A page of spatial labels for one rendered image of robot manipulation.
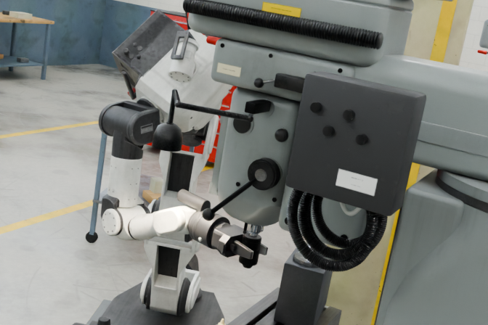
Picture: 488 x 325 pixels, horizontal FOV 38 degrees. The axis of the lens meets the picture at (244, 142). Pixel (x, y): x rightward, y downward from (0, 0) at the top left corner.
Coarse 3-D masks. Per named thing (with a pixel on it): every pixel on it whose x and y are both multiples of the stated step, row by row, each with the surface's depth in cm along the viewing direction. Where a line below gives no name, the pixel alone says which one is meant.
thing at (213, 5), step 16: (192, 0) 154; (208, 16) 154; (224, 16) 151; (240, 16) 149; (256, 16) 147; (272, 16) 146; (288, 16) 145; (288, 32) 146; (304, 32) 143; (320, 32) 141; (336, 32) 140; (352, 32) 139; (368, 32) 138
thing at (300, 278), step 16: (288, 272) 206; (304, 272) 204; (320, 272) 203; (288, 288) 206; (304, 288) 205; (320, 288) 204; (288, 304) 207; (304, 304) 206; (320, 304) 212; (288, 320) 208; (304, 320) 207
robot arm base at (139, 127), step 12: (108, 108) 205; (132, 108) 207; (144, 108) 203; (156, 108) 202; (132, 120) 196; (144, 120) 199; (156, 120) 202; (132, 132) 196; (144, 132) 199; (144, 144) 201
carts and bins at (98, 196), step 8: (104, 136) 461; (104, 144) 462; (104, 152) 464; (144, 176) 541; (152, 176) 544; (96, 184) 468; (144, 184) 521; (152, 184) 489; (160, 184) 488; (96, 192) 469; (104, 192) 488; (144, 192) 489; (152, 192) 488; (160, 192) 489; (96, 200) 470; (144, 200) 485; (96, 208) 471; (96, 216) 473; (88, 232) 476; (88, 240) 477; (96, 240) 476
